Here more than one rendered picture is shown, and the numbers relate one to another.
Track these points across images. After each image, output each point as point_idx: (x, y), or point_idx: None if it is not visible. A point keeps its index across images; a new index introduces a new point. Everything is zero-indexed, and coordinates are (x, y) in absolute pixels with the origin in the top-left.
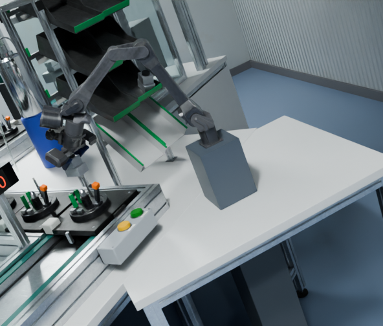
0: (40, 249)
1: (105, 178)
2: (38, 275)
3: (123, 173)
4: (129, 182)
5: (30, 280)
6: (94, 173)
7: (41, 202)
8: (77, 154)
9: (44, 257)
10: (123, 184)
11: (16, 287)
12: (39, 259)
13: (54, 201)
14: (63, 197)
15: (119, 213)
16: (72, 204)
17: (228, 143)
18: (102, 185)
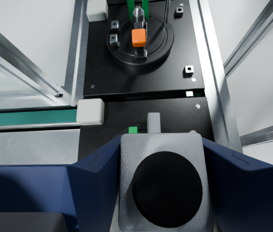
0: (56, 124)
1: None
2: (14, 161)
3: None
4: None
5: (6, 156)
6: None
7: (149, 33)
8: (220, 201)
9: (56, 135)
10: None
11: None
12: (54, 127)
13: (152, 60)
14: (179, 57)
15: None
16: (165, 92)
17: None
18: (263, 55)
